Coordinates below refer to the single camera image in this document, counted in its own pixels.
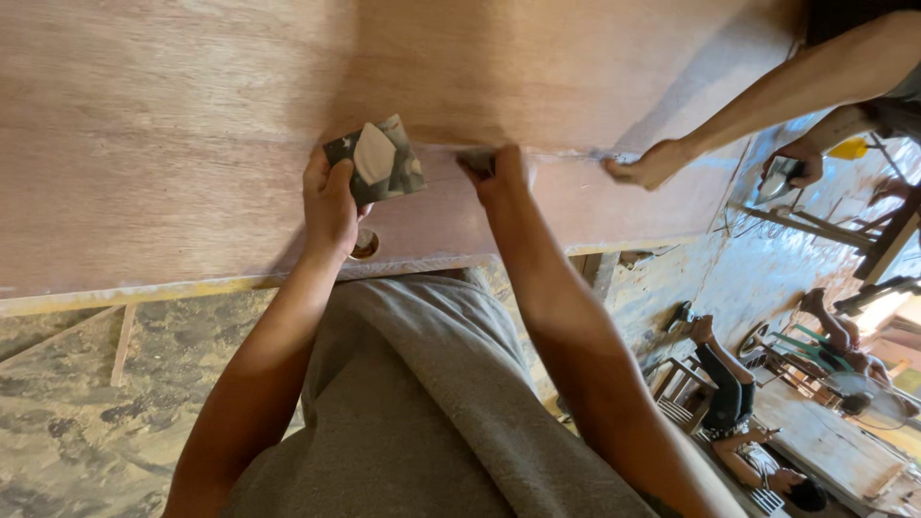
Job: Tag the person's left hand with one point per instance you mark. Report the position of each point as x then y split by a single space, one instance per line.
327 212

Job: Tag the round electric fan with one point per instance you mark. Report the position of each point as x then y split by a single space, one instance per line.
863 399

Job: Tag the dark board with white putty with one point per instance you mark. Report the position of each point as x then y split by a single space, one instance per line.
378 162

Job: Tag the metal putty knife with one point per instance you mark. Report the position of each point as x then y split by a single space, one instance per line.
775 181

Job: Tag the wooden sawhorse frame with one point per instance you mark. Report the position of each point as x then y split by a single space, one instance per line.
878 241

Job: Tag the wooden support leg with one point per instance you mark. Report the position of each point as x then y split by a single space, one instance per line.
596 273

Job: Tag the thin wooden strip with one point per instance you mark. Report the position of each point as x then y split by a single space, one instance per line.
123 345

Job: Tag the wooden work table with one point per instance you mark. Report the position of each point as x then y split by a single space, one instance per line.
827 446

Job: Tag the black power tool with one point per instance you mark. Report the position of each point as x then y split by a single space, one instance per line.
676 316

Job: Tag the person's right hand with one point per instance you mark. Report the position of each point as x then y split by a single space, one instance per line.
504 183

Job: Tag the green plastic chair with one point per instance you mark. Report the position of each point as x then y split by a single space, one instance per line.
809 349

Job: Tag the person's grey shirt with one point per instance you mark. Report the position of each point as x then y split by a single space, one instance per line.
403 403

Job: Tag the small metal putty scraper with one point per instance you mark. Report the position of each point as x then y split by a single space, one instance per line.
476 160

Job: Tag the yellow plastic container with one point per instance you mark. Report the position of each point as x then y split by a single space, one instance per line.
849 149

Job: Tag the large brown plywood door panel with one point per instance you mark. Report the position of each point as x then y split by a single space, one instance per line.
180 137

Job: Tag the small wooden stool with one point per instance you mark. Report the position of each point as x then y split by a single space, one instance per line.
680 396

